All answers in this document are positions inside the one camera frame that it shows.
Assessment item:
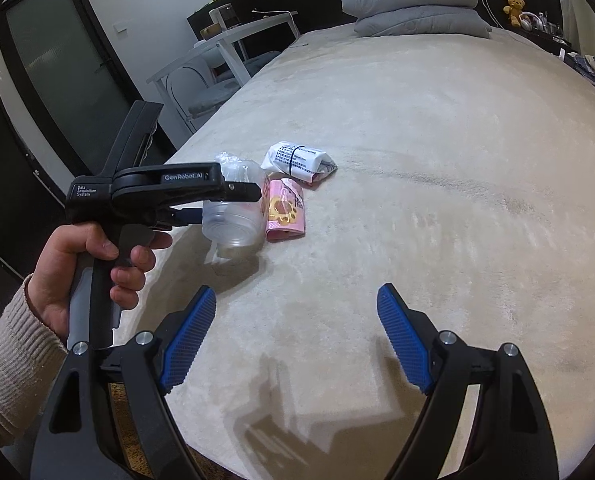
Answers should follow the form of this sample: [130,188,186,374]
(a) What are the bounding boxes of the white side table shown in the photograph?
[146,11,301,136]

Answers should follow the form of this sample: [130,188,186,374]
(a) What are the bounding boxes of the white appliance on table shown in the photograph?
[208,3,241,30]

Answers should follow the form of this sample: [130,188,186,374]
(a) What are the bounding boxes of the pink cartoon snack packet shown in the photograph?
[266,178,306,242]

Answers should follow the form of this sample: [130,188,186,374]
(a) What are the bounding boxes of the dark glass door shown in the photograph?
[0,0,172,177]

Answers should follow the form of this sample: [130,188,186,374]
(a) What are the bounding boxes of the white chair grey cushion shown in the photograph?
[165,48,280,122]

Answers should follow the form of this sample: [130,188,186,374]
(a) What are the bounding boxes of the clear plastic cup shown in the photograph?
[202,152,267,247]

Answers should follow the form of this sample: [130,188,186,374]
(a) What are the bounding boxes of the lower grey pillow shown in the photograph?
[354,6,491,38]

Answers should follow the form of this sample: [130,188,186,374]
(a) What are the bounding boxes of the person's left hand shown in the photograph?
[25,223,174,344]

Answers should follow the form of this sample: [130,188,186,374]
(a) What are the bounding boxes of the white wall switch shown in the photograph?
[113,21,128,35]

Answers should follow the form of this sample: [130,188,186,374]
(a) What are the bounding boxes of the white packet with rubber band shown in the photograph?
[260,141,337,186]

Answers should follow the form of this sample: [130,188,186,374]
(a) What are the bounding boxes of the brown teddy bear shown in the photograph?
[503,0,525,28]

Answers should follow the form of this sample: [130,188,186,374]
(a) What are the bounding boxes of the beige knit sleeve forearm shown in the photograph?
[0,286,67,448]

